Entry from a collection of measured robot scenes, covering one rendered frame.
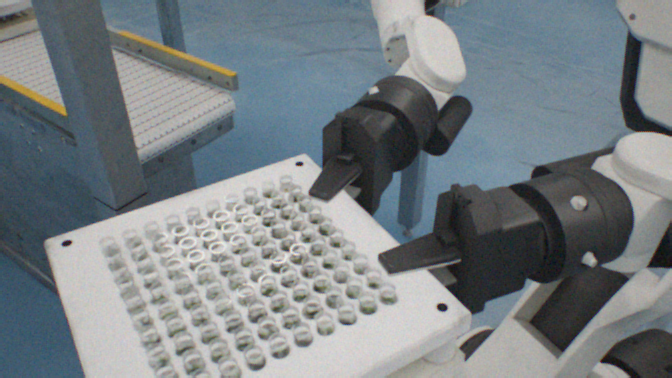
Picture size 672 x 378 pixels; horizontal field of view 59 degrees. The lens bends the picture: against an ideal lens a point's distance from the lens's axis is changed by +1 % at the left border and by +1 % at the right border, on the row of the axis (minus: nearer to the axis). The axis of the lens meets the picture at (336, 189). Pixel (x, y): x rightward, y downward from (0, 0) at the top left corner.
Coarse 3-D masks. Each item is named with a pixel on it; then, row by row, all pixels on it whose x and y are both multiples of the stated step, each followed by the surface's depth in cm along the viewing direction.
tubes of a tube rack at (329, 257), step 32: (224, 224) 48; (256, 224) 48; (160, 256) 45; (192, 256) 45; (224, 256) 45; (256, 256) 45; (160, 288) 43; (192, 288) 42; (320, 288) 43; (352, 288) 44; (192, 320) 40; (224, 320) 40; (256, 320) 41; (288, 320) 40; (192, 352) 38; (224, 352) 38
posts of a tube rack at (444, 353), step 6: (450, 342) 42; (438, 348) 42; (444, 348) 42; (450, 348) 43; (432, 354) 43; (438, 354) 43; (444, 354) 43; (450, 354) 43; (432, 360) 43; (438, 360) 43; (444, 360) 43
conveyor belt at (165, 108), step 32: (32, 32) 136; (0, 64) 122; (32, 64) 122; (128, 64) 122; (128, 96) 111; (160, 96) 111; (192, 96) 111; (224, 96) 112; (160, 128) 102; (192, 128) 106
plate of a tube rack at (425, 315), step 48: (192, 192) 53; (240, 192) 53; (48, 240) 48; (96, 240) 48; (144, 240) 48; (384, 240) 47; (96, 288) 44; (144, 288) 44; (288, 288) 43; (432, 288) 43; (96, 336) 40; (144, 336) 40; (288, 336) 40; (336, 336) 40; (384, 336) 40; (432, 336) 40
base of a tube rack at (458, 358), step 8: (456, 352) 44; (416, 360) 44; (424, 360) 44; (456, 360) 44; (400, 368) 43; (408, 368) 43; (416, 368) 43; (424, 368) 43; (432, 368) 43; (440, 368) 43; (448, 368) 44; (456, 368) 44; (392, 376) 43; (400, 376) 43; (408, 376) 43; (416, 376) 43; (424, 376) 43; (432, 376) 43; (440, 376) 44; (448, 376) 44; (456, 376) 45
